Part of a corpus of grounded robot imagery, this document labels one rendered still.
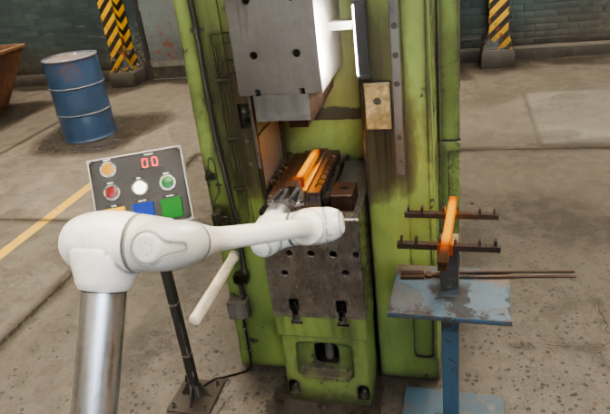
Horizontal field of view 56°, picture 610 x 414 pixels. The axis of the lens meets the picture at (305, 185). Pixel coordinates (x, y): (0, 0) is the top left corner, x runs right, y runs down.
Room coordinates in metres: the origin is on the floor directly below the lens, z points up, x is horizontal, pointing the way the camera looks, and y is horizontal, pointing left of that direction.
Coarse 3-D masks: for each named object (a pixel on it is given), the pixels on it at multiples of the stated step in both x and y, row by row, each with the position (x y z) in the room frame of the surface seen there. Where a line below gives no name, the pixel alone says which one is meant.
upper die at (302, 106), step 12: (264, 96) 1.96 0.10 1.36; (276, 96) 1.95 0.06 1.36; (288, 96) 1.94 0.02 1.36; (300, 96) 1.92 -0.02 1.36; (312, 96) 1.97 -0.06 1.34; (324, 96) 2.14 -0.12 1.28; (264, 108) 1.96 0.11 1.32; (276, 108) 1.95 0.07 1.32; (288, 108) 1.94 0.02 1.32; (300, 108) 1.92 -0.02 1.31; (312, 108) 1.95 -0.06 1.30; (264, 120) 1.96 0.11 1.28; (276, 120) 1.95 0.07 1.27; (288, 120) 1.94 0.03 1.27; (300, 120) 1.93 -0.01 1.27
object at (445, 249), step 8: (448, 200) 1.81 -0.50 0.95; (456, 200) 1.80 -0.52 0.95; (448, 208) 1.75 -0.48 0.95; (448, 216) 1.69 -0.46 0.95; (448, 224) 1.64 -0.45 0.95; (448, 232) 1.59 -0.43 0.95; (448, 240) 1.54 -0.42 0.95; (440, 248) 1.50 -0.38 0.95; (448, 248) 1.49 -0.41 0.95; (440, 256) 1.45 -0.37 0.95; (448, 256) 1.48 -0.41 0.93; (440, 264) 1.42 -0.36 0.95
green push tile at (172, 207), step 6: (168, 198) 1.92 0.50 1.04; (174, 198) 1.92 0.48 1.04; (180, 198) 1.92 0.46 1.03; (162, 204) 1.91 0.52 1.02; (168, 204) 1.91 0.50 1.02; (174, 204) 1.91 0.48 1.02; (180, 204) 1.91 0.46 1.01; (162, 210) 1.90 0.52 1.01; (168, 210) 1.90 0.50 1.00; (174, 210) 1.90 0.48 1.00; (180, 210) 1.90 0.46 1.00; (162, 216) 1.89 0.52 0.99; (168, 216) 1.89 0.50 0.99; (174, 216) 1.89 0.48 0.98; (180, 216) 1.89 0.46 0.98
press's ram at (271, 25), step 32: (224, 0) 1.98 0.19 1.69; (256, 0) 1.95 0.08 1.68; (288, 0) 1.93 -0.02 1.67; (320, 0) 2.01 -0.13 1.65; (256, 32) 1.96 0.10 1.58; (288, 32) 1.93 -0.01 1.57; (320, 32) 1.96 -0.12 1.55; (256, 64) 1.96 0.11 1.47; (288, 64) 1.93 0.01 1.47; (320, 64) 1.92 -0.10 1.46
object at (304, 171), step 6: (312, 150) 2.23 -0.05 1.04; (318, 150) 2.22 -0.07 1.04; (312, 156) 2.15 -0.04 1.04; (318, 156) 2.20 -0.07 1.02; (306, 162) 2.10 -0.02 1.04; (312, 162) 2.11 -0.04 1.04; (300, 168) 2.04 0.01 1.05; (306, 168) 2.03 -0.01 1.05; (300, 174) 1.97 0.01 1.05; (306, 174) 2.00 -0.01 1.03; (294, 180) 1.90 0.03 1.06; (300, 180) 1.92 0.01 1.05; (288, 186) 1.85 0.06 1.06; (294, 186) 1.84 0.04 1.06
